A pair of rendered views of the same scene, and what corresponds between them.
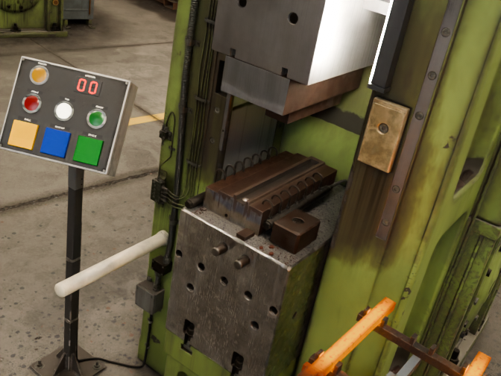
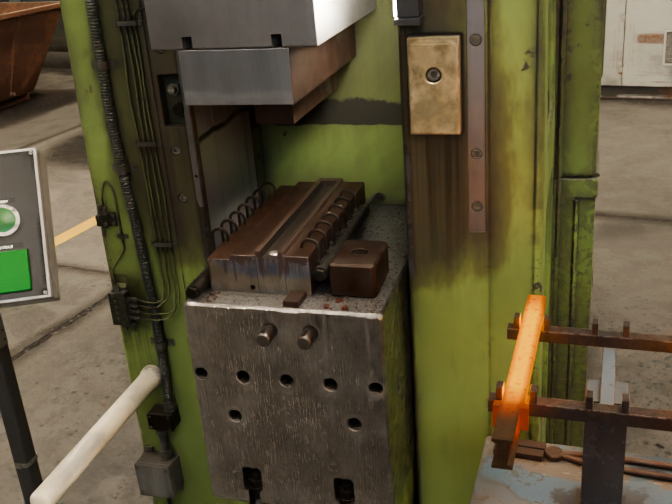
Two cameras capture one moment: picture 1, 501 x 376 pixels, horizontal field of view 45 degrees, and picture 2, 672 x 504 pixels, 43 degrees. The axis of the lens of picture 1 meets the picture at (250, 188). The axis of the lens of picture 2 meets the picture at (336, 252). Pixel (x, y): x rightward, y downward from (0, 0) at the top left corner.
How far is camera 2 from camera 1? 0.32 m
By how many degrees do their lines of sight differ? 13
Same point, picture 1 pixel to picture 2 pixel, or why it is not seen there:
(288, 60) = (276, 20)
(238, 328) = (330, 441)
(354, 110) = (356, 94)
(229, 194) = (247, 254)
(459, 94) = not seen: outside the picture
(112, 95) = (15, 178)
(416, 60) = not seen: outside the picture
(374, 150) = (431, 110)
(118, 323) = not seen: outside the picture
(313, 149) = (316, 170)
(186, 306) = (237, 447)
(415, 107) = (467, 30)
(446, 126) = (516, 40)
